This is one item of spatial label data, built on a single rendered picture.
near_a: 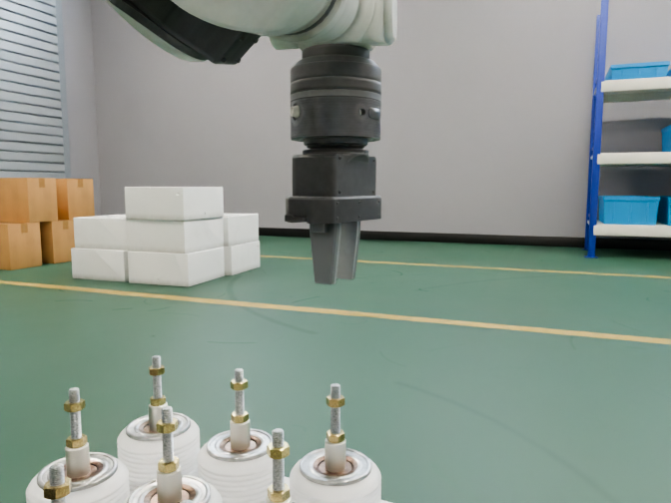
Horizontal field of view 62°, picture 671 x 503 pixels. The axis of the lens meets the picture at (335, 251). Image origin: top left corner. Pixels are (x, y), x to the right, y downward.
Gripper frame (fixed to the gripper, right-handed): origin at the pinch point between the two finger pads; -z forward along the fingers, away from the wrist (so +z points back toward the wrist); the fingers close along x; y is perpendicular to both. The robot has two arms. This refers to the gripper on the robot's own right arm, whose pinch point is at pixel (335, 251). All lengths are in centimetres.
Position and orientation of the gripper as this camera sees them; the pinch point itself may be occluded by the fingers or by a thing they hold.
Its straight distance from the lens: 55.7
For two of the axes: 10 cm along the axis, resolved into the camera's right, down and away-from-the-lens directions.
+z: 0.0, -9.9, -1.2
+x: 5.5, -1.0, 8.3
